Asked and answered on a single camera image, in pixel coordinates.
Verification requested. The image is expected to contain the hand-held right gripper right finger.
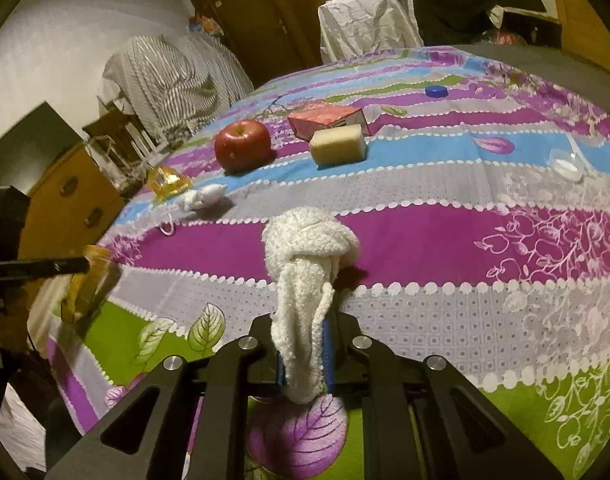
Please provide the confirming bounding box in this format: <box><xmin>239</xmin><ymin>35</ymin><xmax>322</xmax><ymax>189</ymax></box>
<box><xmin>322</xmin><ymin>310</ymin><xmax>550</xmax><ymax>480</ymax></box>

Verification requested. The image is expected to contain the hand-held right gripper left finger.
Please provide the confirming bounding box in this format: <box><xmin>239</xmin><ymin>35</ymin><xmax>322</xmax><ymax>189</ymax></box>
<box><xmin>42</xmin><ymin>312</ymin><xmax>288</xmax><ymax>480</ymax></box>

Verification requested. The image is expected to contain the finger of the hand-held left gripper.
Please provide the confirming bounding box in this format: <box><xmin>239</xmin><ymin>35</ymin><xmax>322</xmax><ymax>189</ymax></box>
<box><xmin>0</xmin><ymin>256</ymin><xmax>92</xmax><ymax>282</ymax></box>

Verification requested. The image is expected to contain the orange clear plastic wrapper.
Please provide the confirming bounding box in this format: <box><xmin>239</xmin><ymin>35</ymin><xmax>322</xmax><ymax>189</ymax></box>
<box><xmin>60</xmin><ymin>245</ymin><xmax>121</xmax><ymax>327</ymax></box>

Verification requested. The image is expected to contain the white knotted towel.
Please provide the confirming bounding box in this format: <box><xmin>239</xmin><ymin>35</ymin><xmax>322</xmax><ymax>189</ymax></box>
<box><xmin>261</xmin><ymin>206</ymin><xmax>361</xmax><ymax>405</ymax></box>

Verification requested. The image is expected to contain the wooden chest of drawers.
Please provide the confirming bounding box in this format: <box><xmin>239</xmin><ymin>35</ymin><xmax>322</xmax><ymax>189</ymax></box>
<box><xmin>18</xmin><ymin>142</ymin><xmax>129</xmax><ymax>257</ymax></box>

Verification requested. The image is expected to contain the black flat television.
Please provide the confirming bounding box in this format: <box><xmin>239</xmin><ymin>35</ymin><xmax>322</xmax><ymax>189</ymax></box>
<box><xmin>0</xmin><ymin>101</ymin><xmax>84</xmax><ymax>196</ymax></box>

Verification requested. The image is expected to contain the wooden chair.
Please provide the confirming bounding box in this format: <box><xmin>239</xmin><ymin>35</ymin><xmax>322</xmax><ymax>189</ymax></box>
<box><xmin>82</xmin><ymin>109</ymin><xmax>153</xmax><ymax>171</ymax></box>

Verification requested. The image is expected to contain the yellow clear plastic wrapper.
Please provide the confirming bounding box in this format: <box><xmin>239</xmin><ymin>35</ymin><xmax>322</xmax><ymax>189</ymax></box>
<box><xmin>146</xmin><ymin>166</ymin><xmax>194</xmax><ymax>205</ymax></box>

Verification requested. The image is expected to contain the floral striped bed sheet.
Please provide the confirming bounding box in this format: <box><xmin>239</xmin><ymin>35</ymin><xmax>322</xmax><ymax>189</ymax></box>
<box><xmin>28</xmin><ymin>45</ymin><xmax>610</xmax><ymax>480</ymax></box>

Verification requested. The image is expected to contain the crumpled white tissue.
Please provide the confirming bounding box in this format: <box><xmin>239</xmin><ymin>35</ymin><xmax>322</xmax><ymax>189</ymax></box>
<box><xmin>177</xmin><ymin>183</ymin><xmax>229</xmax><ymax>211</ymax></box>

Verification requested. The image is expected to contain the grey striped cloth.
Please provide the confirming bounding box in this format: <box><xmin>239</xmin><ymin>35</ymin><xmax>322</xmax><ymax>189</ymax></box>
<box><xmin>98</xmin><ymin>35</ymin><xmax>254</xmax><ymax>147</ymax></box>

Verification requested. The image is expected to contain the yellow sponge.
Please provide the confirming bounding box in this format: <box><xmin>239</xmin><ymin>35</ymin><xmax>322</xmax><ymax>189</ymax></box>
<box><xmin>309</xmin><ymin>125</ymin><xmax>367</xmax><ymax>167</ymax></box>

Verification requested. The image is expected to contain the red apple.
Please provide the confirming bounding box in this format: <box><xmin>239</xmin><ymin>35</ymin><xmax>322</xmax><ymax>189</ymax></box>
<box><xmin>214</xmin><ymin>120</ymin><xmax>276</xmax><ymax>174</ymax></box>

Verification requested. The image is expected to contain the red cardboard box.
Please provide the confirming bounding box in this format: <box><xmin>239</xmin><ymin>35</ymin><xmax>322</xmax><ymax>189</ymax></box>
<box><xmin>287</xmin><ymin>102</ymin><xmax>371</xmax><ymax>142</ymax></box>

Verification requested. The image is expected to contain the colourful hanging ornament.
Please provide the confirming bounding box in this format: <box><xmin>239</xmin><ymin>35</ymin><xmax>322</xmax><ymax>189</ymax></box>
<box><xmin>187</xmin><ymin>14</ymin><xmax>222</xmax><ymax>37</ymax></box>

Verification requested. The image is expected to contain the dark wooden door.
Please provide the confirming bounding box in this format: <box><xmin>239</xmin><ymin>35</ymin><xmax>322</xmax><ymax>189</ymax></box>
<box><xmin>183</xmin><ymin>0</ymin><xmax>306</xmax><ymax>96</ymax></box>

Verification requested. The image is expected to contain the clear plastic cup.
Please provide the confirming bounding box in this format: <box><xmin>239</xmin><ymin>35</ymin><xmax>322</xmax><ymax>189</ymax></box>
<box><xmin>550</xmin><ymin>135</ymin><xmax>594</xmax><ymax>184</ymax></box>

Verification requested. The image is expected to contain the red patterned bag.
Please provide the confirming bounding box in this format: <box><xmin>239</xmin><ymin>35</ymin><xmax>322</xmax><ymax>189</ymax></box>
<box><xmin>494</xmin><ymin>29</ymin><xmax>528</xmax><ymax>47</ymax></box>

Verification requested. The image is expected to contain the black cloth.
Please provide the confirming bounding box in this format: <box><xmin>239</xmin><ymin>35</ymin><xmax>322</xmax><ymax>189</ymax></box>
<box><xmin>412</xmin><ymin>0</ymin><xmax>548</xmax><ymax>49</ymax></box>

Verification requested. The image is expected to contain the wooden cabinet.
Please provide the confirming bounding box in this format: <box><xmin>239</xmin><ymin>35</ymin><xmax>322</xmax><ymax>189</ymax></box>
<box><xmin>550</xmin><ymin>0</ymin><xmax>610</xmax><ymax>86</ymax></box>

